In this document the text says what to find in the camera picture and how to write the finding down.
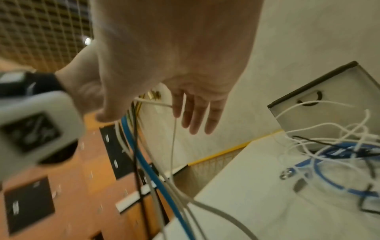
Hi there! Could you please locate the person's left hand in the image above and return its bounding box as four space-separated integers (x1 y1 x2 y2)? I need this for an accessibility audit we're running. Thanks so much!
55 39 104 116

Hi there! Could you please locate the person's right hand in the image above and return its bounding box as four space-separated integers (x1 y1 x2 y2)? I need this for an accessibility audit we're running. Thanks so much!
89 0 265 136

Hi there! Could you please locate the thin black cable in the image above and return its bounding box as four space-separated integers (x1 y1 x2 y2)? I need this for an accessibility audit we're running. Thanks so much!
131 103 149 237

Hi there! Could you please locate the thin white cable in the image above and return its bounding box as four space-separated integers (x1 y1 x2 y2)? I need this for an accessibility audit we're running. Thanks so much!
133 96 179 186

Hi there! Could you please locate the blue cable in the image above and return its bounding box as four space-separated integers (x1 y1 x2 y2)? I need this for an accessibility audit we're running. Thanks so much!
120 116 194 240
292 140 380 198

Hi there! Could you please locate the wooden lattice panel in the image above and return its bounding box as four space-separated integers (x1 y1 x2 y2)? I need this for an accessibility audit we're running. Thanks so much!
0 0 95 73

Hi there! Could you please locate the black floor socket plate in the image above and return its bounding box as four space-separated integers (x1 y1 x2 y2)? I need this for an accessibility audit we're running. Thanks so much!
99 123 135 181
4 176 56 237

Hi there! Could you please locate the grey metal box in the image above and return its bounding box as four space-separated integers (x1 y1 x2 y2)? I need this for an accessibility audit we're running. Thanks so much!
267 61 380 153

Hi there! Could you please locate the black wrist strap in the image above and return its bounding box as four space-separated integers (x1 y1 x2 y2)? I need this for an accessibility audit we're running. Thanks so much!
0 71 68 97

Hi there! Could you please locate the yellow cable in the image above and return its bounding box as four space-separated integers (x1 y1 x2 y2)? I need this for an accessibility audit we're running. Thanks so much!
131 92 146 123

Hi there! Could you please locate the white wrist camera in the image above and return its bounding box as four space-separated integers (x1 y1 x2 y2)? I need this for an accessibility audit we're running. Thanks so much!
0 90 86 183

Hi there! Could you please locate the white floor cable cover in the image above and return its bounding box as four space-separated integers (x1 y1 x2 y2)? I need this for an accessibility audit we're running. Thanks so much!
115 164 190 214

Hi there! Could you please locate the thick grey cable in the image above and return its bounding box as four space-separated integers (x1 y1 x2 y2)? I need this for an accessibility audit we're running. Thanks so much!
166 174 259 240

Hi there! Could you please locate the tangle of white cables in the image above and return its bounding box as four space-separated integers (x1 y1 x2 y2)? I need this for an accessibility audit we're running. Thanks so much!
273 100 380 186

